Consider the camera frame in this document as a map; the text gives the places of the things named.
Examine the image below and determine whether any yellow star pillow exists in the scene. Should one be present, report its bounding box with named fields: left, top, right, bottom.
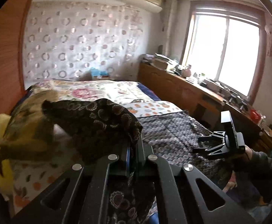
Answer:
left=0, top=114, right=13, bottom=201

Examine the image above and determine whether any long wooden cabinet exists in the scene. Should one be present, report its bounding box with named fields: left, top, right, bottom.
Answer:
left=137, top=63, right=272, bottom=153

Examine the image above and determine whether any blue tissue box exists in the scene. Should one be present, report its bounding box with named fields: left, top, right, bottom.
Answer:
left=90, top=68, right=110, bottom=80

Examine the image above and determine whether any orange print bed sheet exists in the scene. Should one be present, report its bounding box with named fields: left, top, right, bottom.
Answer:
left=11, top=101, right=181, bottom=214

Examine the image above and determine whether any olive brown blanket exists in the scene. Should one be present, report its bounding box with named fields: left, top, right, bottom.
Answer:
left=0, top=91, right=59, bottom=162

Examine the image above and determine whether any circle patterned curtain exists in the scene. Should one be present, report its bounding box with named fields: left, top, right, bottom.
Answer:
left=22, top=1, right=143, bottom=86

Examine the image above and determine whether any wooden headboard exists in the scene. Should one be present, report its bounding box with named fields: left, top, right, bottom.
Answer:
left=0, top=0, right=32, bottom=113

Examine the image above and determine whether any navy circle patterned garment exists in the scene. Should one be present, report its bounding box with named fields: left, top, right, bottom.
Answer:
left=42, top=99, right=232, bottom=223

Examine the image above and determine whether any window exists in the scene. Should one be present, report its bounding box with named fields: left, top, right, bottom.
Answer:
left=181, top=1, right=266, bottom=105

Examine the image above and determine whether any right forearm dark sleeve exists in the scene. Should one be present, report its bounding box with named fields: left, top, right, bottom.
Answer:
left=232, top=147, right=272, bottom=203

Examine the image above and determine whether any stack of papers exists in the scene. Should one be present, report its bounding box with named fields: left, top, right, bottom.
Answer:
left=141, top=53, right=179, bottom=70

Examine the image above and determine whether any floral bed quilt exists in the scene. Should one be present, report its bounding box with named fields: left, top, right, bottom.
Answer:
left=29, top=79, right=160, bottom=104

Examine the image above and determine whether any red container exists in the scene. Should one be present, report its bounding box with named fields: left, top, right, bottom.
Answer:
left=250, top=109, right=261, bottom=124

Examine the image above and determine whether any pink figurine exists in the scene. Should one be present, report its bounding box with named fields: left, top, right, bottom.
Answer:
left=181, top=66, right=192, bottom=78

